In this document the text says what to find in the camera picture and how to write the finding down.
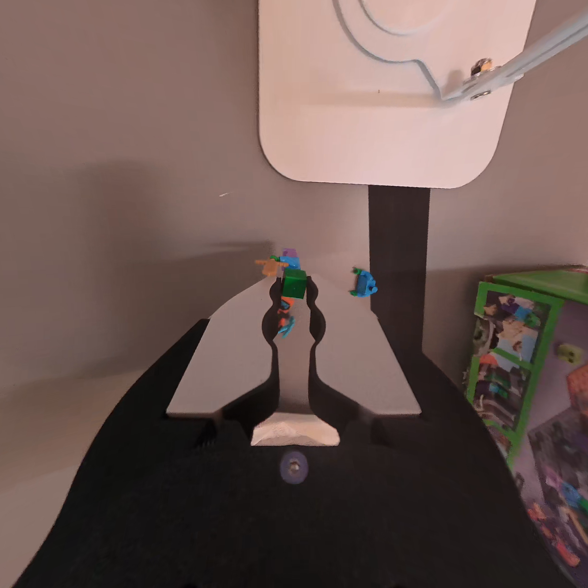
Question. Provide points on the green headed toy minifigure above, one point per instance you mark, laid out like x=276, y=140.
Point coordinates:
x=294, y=284

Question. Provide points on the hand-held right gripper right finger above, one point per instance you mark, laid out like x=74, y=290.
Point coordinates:
x=363, y=363

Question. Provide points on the white rounded board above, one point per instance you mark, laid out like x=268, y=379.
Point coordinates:
x=367, y=138

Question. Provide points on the gold toy sword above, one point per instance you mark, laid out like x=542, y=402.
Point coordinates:
x=271, y=266

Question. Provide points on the small orange grey brick model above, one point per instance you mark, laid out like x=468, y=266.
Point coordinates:
x=285, y=317

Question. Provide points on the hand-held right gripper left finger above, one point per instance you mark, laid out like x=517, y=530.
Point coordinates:
x=220, y=363

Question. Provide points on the small blue toy creature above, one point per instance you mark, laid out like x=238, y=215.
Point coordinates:
x=365, y=282

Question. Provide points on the brick set cardboard box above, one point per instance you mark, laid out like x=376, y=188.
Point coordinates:
x=542, y=413

